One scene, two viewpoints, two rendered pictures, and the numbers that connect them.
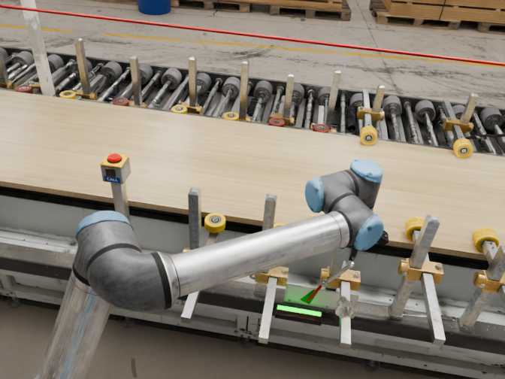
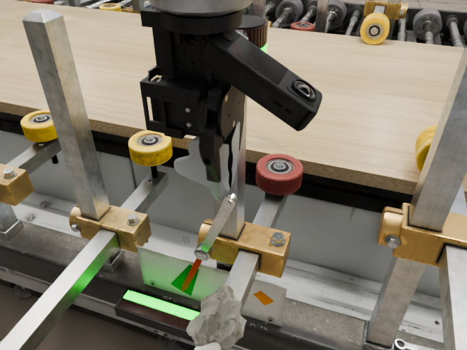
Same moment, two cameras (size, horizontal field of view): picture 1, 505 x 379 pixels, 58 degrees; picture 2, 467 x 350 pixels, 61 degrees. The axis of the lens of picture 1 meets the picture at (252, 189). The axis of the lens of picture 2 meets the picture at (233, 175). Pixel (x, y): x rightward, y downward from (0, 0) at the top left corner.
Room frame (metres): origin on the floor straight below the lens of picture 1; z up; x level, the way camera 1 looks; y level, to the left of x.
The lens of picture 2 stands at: (0.68, -0.42, 1.30)
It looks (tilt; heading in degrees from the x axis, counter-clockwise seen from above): 37 degrees down; 13
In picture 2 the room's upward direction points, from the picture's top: straight up
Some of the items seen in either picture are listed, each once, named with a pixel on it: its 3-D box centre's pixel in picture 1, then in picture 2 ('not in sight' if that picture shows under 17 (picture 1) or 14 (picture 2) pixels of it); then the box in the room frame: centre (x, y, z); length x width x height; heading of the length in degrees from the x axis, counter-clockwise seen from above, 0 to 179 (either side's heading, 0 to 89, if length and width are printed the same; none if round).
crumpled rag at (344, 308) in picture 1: (346, 305); (220, 312); (0.96, -0.33, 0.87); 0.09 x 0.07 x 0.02; 174
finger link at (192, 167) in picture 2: (343, 256); (199, 171); (1.01, -0.30, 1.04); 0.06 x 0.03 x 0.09; 84
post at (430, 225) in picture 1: (412, 270); (417, 237); (1.07, -0.56, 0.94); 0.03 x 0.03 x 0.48; 84
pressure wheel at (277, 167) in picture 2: not in sight; (277, 189); (1.23, -0.36, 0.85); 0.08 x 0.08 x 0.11
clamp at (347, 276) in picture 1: (340, 277); (244, 243); (1.10, -0.33, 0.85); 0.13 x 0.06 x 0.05; 84
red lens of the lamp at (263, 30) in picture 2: not in sight; (242, 31); (1.15, -0.32, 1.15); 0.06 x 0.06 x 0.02
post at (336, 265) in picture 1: (337, 261); (229, 201); (1.10, -0.31, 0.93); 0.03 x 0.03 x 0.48; 84
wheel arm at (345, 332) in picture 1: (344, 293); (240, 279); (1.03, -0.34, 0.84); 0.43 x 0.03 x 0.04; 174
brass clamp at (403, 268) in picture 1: (419, 270); (438, 237); (1.07, -0.58, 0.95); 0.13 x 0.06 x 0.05; 84
